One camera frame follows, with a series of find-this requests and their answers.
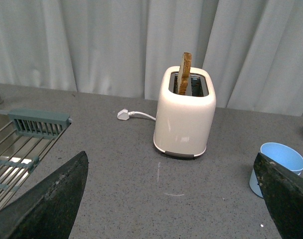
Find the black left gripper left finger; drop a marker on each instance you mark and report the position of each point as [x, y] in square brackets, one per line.
[49, 209]

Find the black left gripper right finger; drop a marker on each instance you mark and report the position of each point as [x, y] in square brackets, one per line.
[282, 191]

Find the blue cup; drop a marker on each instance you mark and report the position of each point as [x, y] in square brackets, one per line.
[284, 155]

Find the green dish rack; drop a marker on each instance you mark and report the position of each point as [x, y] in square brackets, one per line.
[26, 136]

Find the white power plug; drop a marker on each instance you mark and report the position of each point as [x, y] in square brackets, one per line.
[123, 115]

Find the cream white toaster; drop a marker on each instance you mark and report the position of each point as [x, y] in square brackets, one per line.
[183, 123]

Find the grey curtain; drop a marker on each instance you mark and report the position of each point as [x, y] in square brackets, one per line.
[252, 49]

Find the toast bread slice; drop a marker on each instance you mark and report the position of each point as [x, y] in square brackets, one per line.
[183, 74]

